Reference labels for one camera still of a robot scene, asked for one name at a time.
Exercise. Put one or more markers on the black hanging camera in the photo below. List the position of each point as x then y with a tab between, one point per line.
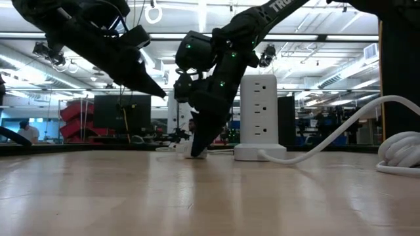
267	57
39	49

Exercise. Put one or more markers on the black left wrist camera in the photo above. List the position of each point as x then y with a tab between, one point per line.
136	36

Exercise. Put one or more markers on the black standing panel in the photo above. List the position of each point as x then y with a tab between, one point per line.
286	121

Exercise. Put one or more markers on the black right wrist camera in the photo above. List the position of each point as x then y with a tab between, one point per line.
183	86

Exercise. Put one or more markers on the person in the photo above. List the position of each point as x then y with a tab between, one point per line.
192	124
29	132

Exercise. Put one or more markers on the dark background robot station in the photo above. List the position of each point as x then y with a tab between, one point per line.
328	123

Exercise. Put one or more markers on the black overhead frame beam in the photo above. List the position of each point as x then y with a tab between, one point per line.
322	37

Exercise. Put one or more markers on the black curtain with yellow edge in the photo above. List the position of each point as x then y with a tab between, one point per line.
400	82

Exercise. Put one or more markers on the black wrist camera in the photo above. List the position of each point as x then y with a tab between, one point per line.
183	86
136	36

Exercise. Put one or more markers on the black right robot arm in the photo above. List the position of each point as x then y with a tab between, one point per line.
249	23

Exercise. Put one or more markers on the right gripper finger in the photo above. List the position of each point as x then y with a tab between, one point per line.
217	123
201	131

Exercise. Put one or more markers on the white power strip tower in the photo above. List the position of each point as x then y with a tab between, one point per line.
259	98

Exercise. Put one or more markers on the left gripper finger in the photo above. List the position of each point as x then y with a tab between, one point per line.
141	86
149	80

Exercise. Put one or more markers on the white USB charger cube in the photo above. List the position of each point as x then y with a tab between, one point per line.
187	150

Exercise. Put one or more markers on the red storage bin stack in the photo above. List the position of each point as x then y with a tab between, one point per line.
75	111

